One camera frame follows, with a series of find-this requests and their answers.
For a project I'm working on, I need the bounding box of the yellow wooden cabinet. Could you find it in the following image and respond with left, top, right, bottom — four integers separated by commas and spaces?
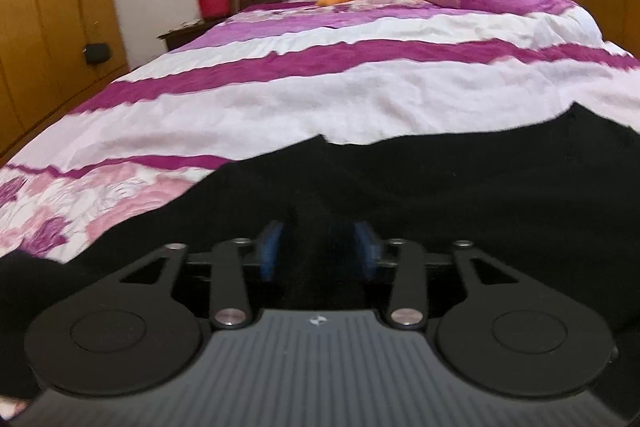
556, 0, 640, 58

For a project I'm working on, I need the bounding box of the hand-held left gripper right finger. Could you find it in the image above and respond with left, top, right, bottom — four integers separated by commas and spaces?
351, 221, 524, 329

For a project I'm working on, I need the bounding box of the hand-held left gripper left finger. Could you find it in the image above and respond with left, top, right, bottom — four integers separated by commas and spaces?
118, 221, 285, 329

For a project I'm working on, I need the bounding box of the yellow wooden wardrobe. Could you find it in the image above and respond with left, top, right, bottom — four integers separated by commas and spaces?
0, 0, 132, 158

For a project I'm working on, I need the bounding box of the black garment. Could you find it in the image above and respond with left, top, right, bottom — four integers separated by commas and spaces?
0, 103, 640, 408

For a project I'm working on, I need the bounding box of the small black box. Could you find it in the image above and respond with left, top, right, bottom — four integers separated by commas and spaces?
82, 42, 112, 66

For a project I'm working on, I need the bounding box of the dark wooden nightstand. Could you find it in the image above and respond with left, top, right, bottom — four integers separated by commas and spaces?
157, 18, 226, 52

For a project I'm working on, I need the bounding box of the purple white striped bedspread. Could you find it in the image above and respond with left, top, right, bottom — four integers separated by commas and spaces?
0, 0, 640, 269

